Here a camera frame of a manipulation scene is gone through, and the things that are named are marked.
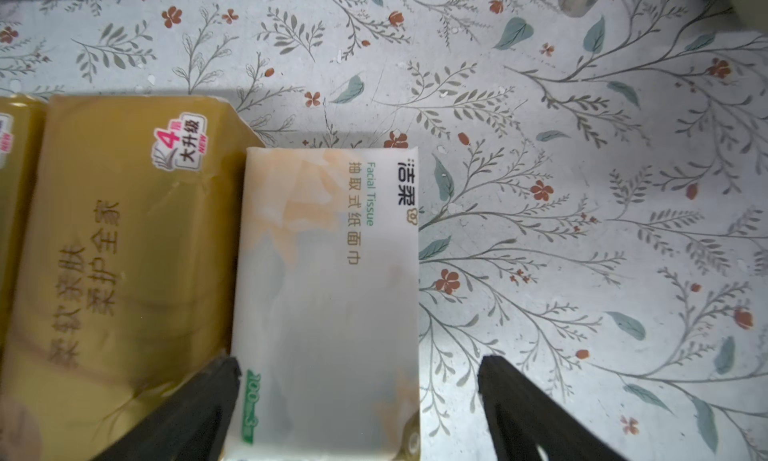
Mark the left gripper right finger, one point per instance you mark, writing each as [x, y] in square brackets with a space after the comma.
[526, 424]

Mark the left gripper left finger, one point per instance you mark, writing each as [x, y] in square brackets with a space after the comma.
[191, 425]

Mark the white tissue pack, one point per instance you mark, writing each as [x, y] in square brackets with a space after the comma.
[325, 325]

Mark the gold tissue pack right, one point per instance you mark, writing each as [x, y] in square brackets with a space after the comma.
[126, 278]

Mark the gold tissue pack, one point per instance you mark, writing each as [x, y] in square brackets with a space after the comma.
[126, 278]
[22, 126]

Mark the gold tissue pack middle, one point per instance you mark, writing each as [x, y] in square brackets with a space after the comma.
[22, 126]

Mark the floral patterned floor mat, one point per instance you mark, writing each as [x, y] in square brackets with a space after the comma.
[593, 201]

